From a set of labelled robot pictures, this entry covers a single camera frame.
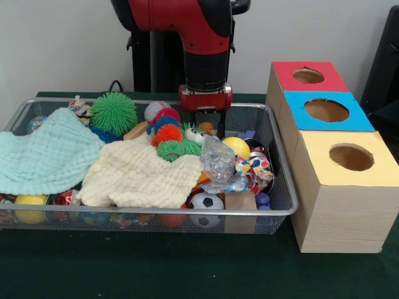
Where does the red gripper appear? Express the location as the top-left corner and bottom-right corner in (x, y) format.
(178, 83), (234, 140)

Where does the orange plush toy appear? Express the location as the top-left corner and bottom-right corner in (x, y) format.
(198, 121), (218, 137)

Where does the clear plastic bottle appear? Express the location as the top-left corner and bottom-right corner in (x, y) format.
(199, 134), (236, 184)

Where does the multicolour spiky caterpillar toy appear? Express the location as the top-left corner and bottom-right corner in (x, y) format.
(145, 107), (185, 162)

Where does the cream muslin cloth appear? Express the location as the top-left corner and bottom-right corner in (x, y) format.
(74, 133), (205, 209)

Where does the wooden box with three holes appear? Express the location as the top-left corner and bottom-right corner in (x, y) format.
(265, 60), (393, 254)

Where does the yellow tennis-style ball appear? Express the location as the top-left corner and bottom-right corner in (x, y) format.
(222, 136), (251, 159)

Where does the white baseball with red stitching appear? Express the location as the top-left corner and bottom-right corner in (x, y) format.
(143, 101), (173, 123)

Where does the crumpled colourful patterned paper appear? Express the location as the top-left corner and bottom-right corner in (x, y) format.
(233, 154), (275, 194)

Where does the small black and white football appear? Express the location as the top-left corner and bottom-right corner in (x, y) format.
(186, 192), (225, 227)

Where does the dark green table cloth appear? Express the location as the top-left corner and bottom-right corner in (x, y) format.
(0, 90), (399, 299)

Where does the mint green muslin cloth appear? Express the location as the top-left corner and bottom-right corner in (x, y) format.
(0, 107), (105, 194)

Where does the black upright panel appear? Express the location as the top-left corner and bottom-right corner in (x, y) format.
(360, 4), (399, 108)

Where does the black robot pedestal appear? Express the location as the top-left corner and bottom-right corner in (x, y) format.
(126, 0), (252, 94)

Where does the silver wire mesh bin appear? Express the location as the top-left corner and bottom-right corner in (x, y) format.
(0, 97), (299, 235)

